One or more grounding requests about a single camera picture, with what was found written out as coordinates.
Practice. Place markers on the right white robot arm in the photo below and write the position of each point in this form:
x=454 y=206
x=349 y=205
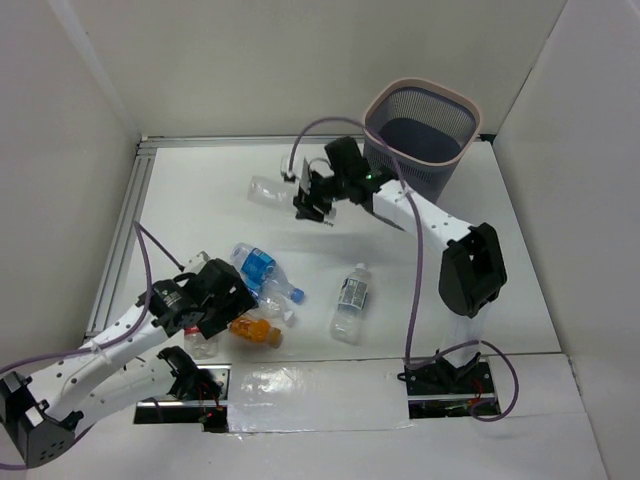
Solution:
x=471 y=266

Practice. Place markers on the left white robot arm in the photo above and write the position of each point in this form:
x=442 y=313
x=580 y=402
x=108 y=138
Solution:
x=46 y=412

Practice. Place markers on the clear tape sheet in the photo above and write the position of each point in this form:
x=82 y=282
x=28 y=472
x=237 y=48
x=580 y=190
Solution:
x=325 y=396

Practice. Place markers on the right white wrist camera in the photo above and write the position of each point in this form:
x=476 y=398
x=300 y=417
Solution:
x=290 y=170

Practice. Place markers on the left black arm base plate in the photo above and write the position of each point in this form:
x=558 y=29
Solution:
x=204 y=405

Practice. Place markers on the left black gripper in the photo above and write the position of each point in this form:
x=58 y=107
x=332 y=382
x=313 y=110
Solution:
x=220 y=310

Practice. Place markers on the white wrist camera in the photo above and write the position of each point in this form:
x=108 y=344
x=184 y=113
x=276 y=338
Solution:
x=290 y=170
x=197 y=260

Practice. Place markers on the orange juice bottle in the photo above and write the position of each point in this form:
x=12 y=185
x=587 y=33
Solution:
x=258 y=331

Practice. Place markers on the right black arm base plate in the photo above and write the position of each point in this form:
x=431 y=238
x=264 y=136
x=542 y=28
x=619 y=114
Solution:
x=439 y=390

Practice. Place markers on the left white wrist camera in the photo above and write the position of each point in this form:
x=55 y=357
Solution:
x=197 y=260

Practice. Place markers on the clear bottle white blue label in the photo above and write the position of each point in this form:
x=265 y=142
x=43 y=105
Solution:
x=347 y=320

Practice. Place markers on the grey mesh waste bin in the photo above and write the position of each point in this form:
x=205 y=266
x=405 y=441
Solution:
x=425 y=127

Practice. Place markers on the clear unlabelled plastic bottle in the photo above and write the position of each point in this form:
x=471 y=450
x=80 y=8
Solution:
x=270 y=193

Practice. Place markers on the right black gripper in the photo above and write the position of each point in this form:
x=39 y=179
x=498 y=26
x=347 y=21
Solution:
x=305 y=206

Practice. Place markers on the blue label bottle white cap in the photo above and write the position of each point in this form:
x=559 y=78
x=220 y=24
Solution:
x=274 y=307

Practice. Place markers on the red label water bottle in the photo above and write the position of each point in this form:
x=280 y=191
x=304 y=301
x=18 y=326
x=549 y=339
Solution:
x=199 y=347

